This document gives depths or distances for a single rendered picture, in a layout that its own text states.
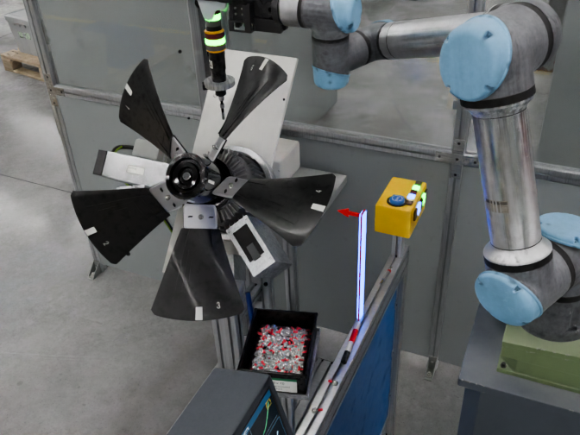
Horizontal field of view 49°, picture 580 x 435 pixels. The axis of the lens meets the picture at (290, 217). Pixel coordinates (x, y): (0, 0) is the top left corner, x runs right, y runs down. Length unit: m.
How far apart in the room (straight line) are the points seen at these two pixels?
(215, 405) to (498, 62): 0.66
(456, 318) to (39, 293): 1.98
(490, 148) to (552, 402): 0.55
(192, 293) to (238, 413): 0.67
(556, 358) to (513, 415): 0.16
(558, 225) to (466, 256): 1.11
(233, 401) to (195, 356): 1.83
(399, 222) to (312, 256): 0.91
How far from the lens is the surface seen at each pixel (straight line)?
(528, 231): 1.15
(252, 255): 1.66
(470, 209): 2.25
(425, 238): 2.36
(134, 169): 1.89
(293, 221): 1.49
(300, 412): 2.49
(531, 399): 1.39
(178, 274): 1.61
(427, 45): 1.29
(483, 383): 1.39
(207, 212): 1.65
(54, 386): 2.89
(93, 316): 3.15
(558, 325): 1.36
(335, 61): 1.32
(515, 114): 1.07
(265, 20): 1.37
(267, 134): 1.85
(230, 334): 2.11
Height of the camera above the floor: 2.02
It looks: 34 degrees down
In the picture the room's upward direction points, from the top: 3 degrees counter-clockwise
